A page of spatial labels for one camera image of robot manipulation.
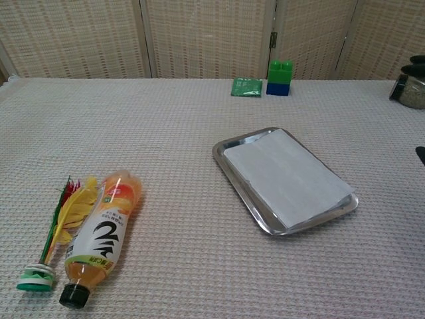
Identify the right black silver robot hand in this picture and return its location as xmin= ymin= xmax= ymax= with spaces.
xmin=400 ymin=55 xmax=425 ymax=167

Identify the white paper sheet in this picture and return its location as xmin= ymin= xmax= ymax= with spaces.
xmin=224 ymin=129 xmax=355 ymax=229

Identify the rectangular metal tray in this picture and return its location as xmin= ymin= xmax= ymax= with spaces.
xmin=211 ymin=127 xmax=359 ymax=237

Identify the metal container at edge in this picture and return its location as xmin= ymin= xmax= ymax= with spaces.
xmin=388 ymin=73 xmax=425 ymax=110

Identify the woven folding screen panel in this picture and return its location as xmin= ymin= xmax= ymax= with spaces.
xmin=268 ymin=0 xmax=361 ymax=80
xmin=335 ymin=0 xmax=425 ymax=82
xmin=0 ymin=0 xmax=153 ymax=79
xmin=139 ymin=0 xmax=278 ymax=80

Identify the green toy brick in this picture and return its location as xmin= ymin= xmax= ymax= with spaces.
xmin=268 ymin=59 xmax=294 ymax=86

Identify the blue toy brick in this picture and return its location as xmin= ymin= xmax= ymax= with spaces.
xmin=266 ymin=82 xmax=290 ymax=97

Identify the green foil packet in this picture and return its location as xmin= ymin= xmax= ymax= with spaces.
xmin=230 ymin=78 xmax=263 ymax=98

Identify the white woven tablecloth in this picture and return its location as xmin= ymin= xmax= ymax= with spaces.
xmin=0 ymin=76 xmax=425 ymax=319

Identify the orange drink plastic bottle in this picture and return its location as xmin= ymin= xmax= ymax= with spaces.
xmin=58 ymin=169 xmax=143 ymax=309

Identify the feather shuttlecock with green base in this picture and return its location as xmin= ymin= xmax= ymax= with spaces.
xmin=16 ymin=175 xmax=99 ymax=293

